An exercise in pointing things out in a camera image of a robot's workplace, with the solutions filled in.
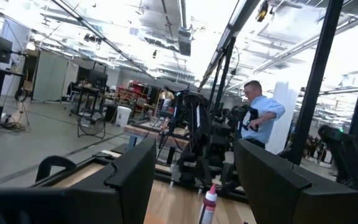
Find pink tipped squeeze bottle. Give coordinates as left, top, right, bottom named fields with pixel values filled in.
left=197, top=183, right=219, bottom=224

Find black overhead frame beam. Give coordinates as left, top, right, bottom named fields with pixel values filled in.
left=197, top=0, right=261, bottom=91

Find white trash bin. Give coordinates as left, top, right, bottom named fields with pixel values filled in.
left=114, top=105, right=132, bottom=128

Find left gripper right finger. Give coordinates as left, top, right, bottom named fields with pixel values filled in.
left=233, top=138, right=358, bottom=224

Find white column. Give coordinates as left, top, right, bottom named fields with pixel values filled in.
left=265, top=81, right=299, bottom=155

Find red storage shelf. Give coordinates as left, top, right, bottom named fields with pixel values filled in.
left=116, top=81, right=152, bottom=116

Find wooden workbench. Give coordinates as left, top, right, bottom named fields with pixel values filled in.
left=122, top=123, right=190, bottom=151

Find person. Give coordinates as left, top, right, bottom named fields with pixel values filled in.
left=239, top=80, right=286, bottom=149

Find black handheld device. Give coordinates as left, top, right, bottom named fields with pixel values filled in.
left=242, top=107, right=260, bottom=132

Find grey divider panel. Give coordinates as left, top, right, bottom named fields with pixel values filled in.
left=30, top=49, right=70, bottom=102

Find black slim frame post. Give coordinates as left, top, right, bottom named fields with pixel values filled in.
left=208, top=37, right=237, bottom=110

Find black computer monitor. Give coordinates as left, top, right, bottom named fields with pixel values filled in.
left=0, top=34, right=14, bottom=65

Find black floor fan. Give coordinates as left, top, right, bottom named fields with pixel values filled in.
left=76, top=111, right=107, bottom=139

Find black curved handle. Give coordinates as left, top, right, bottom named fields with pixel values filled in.
left=35, top=155, right=78, bottom=183

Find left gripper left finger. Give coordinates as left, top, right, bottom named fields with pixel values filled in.
left=0, top=136, right=157, bottom=224

